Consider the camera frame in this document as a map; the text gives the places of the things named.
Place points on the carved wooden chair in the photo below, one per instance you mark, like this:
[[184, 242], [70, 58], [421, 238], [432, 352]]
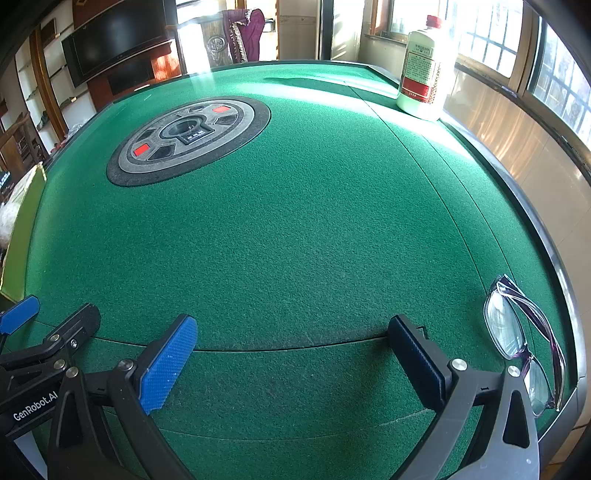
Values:
[[217, 44]]

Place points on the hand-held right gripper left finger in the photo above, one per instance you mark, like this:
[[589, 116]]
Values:
[[168, 364]]

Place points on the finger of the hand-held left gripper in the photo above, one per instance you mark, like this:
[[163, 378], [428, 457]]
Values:
[[18, 314], [76, 325]]

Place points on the purple framed eyeglasses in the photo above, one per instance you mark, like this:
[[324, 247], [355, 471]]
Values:
[[503, 330]]

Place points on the white bottle with red cap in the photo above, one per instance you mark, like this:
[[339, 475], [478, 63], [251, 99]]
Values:
[[422, 74]]

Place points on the wooden wall unit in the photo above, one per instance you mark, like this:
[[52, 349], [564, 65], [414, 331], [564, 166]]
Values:
[[44, 83]]

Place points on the floor-standing air conditioner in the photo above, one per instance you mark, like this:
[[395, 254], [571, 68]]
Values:
[[298, 32]]

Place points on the white plastic bag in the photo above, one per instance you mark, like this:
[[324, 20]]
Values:
[[8, 221]]

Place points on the purple fringed cloth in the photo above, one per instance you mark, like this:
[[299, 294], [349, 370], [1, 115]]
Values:
[[240, 34]]

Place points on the round table control panel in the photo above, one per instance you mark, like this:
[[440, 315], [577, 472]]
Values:
[[152, 161]]

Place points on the wood-framed barred window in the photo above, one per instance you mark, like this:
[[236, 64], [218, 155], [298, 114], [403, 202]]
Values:
[[489, 37]]

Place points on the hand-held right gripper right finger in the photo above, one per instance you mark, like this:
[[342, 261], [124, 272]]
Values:
[[415, 364]]

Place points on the brown wooden chair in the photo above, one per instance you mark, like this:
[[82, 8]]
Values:
[[21, 147]]

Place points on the black flat television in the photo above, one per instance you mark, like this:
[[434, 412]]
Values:
[[115, 41]]

